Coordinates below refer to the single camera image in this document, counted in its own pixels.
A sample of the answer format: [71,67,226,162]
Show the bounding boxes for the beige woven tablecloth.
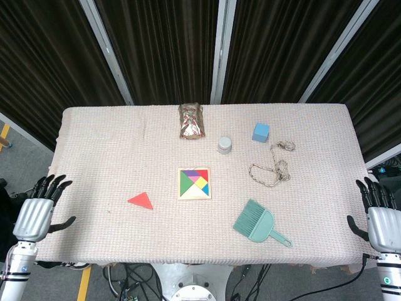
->
[34,102,370,268]

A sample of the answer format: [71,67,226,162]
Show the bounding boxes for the colourful tangram puzzle tray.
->
[177,167,213,201]

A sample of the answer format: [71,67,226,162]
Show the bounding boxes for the green triangle tangram piece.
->
[180,171,195,198]

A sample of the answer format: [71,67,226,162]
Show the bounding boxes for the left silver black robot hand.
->
[12,174,77,243]

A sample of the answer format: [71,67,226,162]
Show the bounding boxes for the black floor cable tangle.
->
[102,262,165,301]

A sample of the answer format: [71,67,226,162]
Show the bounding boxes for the white metal partition post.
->
[297,0,382,104]
[209,0,238,105]
[78,0,135,106]

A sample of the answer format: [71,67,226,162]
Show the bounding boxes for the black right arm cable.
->
[343,252,382,285]

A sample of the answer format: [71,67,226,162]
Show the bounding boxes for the braided beige rope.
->
[247,140,297,189]

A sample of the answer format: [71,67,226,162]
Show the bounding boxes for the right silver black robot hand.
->
[346,177,401,253]

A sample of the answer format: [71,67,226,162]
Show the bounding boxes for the grey cylindrical can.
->
[217,135,234,156]

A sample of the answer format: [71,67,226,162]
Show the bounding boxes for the gold foil snack bag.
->
[177,103,206,140]

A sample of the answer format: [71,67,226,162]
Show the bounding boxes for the dark pleated curtain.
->
[221,0,366,104]
[93,0,220,106]
[0,0,126,153]
[305,0,401,163]

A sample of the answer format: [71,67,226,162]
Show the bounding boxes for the teal plastic hand brush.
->
[232,199,293,249]

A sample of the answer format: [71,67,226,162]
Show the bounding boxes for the multicolour wire bundle with plug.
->
[0,243,16,280]

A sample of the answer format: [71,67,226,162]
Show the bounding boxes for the blue foam cube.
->
[251,122,271,143]

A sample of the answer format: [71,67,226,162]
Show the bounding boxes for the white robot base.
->
[150,262,235,301]

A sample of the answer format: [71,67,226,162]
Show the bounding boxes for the white metal partition rail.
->
[0,111,20,134]
[364,151,401,171]

